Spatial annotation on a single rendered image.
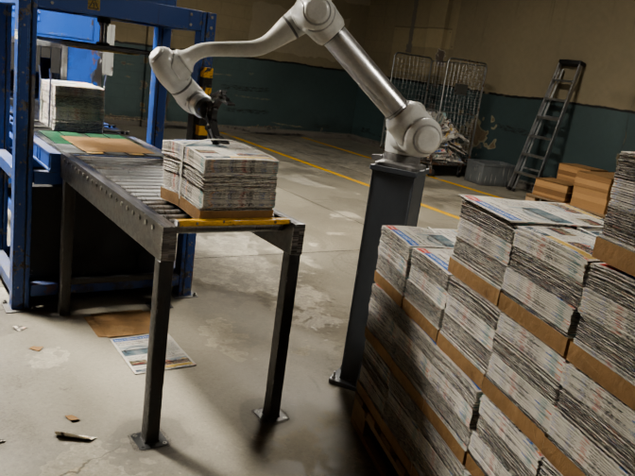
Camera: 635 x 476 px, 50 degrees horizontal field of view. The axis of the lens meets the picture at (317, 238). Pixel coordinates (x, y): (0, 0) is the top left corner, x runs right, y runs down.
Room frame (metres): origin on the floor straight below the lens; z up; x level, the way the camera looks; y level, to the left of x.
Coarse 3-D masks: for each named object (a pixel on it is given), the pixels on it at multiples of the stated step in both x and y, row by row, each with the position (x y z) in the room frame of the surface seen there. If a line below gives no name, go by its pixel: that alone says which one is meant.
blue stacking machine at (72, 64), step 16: (48, 16) 5.34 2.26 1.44; (64, 16) 5.41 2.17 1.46; (80, 16) 5.48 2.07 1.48; (48, 32) 5.34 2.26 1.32; (64, 32) 5.41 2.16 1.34; (80, 32) 5.48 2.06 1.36; (96, 32) 5.56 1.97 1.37; (112, 32) 5.63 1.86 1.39; (48, 48) 5.35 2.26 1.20; (64, 48) 5.41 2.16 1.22; (48, 64) 6.48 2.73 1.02; (64, 64) 5.42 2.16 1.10; (80, 64) 5.49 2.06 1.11; (96, 64) 5.57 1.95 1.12; (112, 64) 5.64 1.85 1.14; (80, 80) 5.50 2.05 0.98; (96, 80) 5.57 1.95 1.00
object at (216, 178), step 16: (192, 160) 2.29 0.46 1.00; (208, 160) 2.20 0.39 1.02; (224, 160) 2.24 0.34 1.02; (240, 160) 2.27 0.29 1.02; (256, 160) 2.31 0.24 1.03; (272, 160) 2.35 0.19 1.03; (192, 176) 2.28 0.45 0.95; (208, 176) 2.21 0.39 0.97; (224, 176) 2.24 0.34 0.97; (240, 176) 2.27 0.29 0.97; (256, 176) 2.31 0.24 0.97; (272, 176) 2.35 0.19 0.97; (192, 192) 2.28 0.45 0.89; (208, 192) 2.21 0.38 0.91; (224, 192) 2.25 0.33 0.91; (240, 192) 2.28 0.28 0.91; (256, 192) 2.32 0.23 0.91; (272, 192) 2.35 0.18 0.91; (208, 208) 2.22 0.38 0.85; (224, 208) 2.26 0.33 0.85; (240, 208) 2.30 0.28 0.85; (256, 208) 2.33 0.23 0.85; (272, 208) 2.37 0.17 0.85
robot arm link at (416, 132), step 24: (312, 0) 2.49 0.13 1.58; (312, 24) 2.49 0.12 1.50; (336, 24) 2.55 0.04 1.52; (336, 48) 2.57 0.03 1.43; (360, 48) 2.59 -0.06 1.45; (360, 72) 2.58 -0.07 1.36; (384, 96) 2.59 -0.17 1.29; (408, 120) 2.58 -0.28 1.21; (432, 120) 2.59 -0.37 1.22; (408, 144) 2.57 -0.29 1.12; (432, 144) 2.56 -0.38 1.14
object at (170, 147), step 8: (168, 144) 2.46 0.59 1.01; (176, 144) 2.40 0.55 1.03; (208, 144) 2.45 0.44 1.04; (216, 144) 2.48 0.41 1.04; (224, 144) 2.51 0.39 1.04; (232, 144) 2.54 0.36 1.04; (240, 144) 2.56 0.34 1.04; (168, 152) 2.46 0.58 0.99; (176, 152) 2.40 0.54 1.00; (168, 160) 2.46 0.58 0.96; (176, 160) 2.41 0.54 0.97; (168, 168) 2.46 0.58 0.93; (176, 168) 2.40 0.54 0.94; (168, 176) 2.46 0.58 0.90; (176, 176) 2.41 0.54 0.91; (168, 184) 2.45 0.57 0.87; (176, 184) 2.40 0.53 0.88; (176, 192) 2.39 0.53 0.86
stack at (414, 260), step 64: (384, 256) 2.41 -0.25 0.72; (448, 256) 2.12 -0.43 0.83; (384, 320) 2.31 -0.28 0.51; (448, 320) 1.88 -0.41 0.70; (512, 320) 1.58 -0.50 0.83; (384, 384) 2.23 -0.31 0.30; (448, 384) 1.79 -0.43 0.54; (512, 384) 1.52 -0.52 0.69; (384, 448) 2.13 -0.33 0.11; (448, 448) 1.74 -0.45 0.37; (512, 448) 1.46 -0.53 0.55
